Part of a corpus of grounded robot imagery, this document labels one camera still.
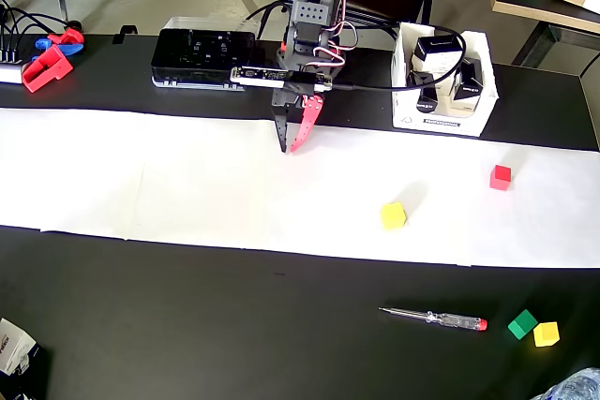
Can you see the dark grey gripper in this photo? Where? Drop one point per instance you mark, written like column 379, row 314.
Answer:
column 284, row 115

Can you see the small black and white box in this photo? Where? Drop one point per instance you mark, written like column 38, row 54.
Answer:
column 470, row 81
column 438, row 55
column 425, row 101

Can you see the white paper sheet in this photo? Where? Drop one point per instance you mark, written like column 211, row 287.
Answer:
column 211, row 184

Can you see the white cardboard box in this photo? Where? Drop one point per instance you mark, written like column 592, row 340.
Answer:
column 408, row 112

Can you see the black plastic case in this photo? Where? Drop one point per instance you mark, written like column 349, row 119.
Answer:
column 201, row 53

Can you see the yellow cube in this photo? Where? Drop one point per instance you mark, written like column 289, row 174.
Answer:
column 393, row 216
column 546, row 335

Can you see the black table clamp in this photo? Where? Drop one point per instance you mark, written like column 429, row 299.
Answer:
column 124, row 31

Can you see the red cube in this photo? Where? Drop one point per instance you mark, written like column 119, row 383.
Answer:
column 500, row 177

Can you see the blue printed part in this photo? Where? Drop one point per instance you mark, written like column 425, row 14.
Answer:
column 70, row 48
column 42, row 43

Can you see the small red printed part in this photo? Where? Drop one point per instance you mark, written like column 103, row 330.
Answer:
column 71, row 36

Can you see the large red printed part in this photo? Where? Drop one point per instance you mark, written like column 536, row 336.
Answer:
column 44, row 67

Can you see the grey usb hub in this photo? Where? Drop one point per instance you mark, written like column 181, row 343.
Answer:
column 9, row 73

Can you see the green cube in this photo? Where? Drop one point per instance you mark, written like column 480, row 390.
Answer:
column 522, row 325

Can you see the white and navy package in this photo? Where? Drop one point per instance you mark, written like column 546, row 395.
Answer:
column 11, row 344

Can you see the clear plastic bag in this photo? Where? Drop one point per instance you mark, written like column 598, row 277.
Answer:
column 576, row 388

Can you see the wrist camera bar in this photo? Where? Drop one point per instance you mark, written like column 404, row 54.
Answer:
column 258, row 76

